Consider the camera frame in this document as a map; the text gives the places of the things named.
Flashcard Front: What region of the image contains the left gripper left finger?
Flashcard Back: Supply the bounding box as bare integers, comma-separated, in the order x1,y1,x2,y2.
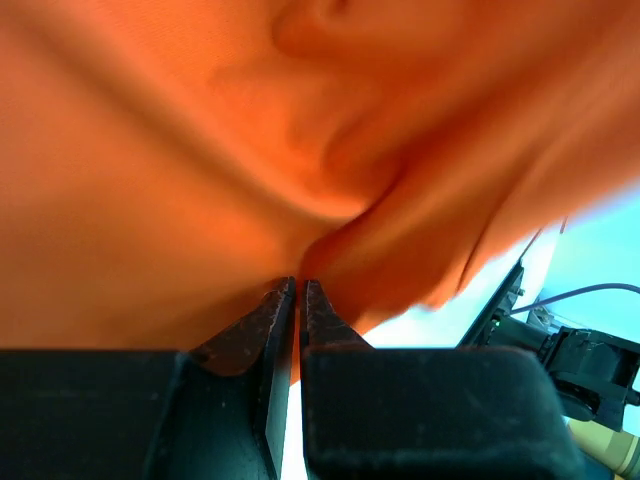
190,277,296,479

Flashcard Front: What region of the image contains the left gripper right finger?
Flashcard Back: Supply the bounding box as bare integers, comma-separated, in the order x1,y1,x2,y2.
299,280,373,350

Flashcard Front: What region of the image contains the orange t shirt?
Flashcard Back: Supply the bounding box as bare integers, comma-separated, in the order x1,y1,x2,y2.
0,0,640,386

